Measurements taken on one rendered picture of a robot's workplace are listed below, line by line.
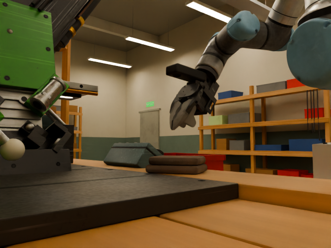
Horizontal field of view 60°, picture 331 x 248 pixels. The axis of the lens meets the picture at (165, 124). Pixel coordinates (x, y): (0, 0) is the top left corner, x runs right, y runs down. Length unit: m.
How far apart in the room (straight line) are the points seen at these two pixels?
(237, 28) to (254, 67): 6.28
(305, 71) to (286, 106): 5.94
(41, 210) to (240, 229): 0.16
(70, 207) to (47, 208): 0.02
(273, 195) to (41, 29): 0.61
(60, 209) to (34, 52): 0.51
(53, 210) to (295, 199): 0.26
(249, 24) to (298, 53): 0.26
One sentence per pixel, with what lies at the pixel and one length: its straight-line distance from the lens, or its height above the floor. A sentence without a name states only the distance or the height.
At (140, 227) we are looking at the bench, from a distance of 0.26.
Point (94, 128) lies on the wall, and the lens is 10.48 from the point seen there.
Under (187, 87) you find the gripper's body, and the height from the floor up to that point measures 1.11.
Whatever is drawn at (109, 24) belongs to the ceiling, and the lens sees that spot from 9.08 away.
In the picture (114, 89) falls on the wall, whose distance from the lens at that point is 11.02.
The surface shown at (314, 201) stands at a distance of 0.36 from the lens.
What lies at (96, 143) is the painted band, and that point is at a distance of 10.51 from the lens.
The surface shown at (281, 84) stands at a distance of 5.99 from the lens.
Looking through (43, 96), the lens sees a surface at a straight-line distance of 0.63.
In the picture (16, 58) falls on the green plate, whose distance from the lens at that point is 0.70.
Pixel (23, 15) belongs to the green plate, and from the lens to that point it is 0.76.
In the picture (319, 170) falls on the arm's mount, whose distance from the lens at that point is 0.67.
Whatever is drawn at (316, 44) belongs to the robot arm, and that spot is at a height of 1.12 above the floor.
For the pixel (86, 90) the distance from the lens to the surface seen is 0.88.
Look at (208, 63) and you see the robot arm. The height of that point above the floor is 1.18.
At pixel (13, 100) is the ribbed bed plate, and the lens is 0.67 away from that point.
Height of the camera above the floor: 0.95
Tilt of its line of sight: 4 degrees up
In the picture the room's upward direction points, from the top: straight up
